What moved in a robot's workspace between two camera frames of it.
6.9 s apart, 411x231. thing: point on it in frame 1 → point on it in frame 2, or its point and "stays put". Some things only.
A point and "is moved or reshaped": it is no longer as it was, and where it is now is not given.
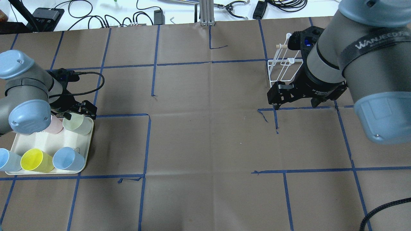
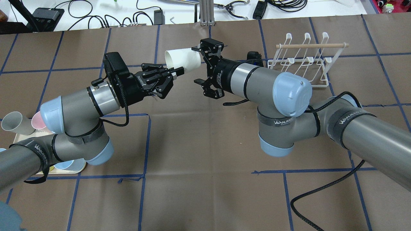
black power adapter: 259,10 stays put
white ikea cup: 79,123 is moved or reshaped
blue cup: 67,158 stays put
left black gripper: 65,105 → 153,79
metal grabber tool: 229,6 stays put
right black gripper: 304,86 → 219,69
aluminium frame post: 206,9 stays put
